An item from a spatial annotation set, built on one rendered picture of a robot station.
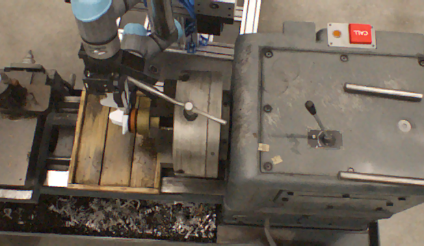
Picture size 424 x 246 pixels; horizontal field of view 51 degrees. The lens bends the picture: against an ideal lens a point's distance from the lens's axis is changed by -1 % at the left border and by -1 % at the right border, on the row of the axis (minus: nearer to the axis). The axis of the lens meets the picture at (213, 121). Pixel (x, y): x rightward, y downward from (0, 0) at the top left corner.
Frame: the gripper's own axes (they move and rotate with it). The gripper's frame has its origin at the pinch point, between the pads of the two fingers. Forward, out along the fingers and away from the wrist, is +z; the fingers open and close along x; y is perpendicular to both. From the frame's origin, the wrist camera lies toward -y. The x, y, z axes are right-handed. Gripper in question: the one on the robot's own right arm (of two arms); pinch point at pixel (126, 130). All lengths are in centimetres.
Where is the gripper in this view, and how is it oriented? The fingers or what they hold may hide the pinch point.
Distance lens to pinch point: 133.4
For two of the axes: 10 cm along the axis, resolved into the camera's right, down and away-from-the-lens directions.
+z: -0.7, 9.3, -3.5
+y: -10.0, -0.7, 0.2
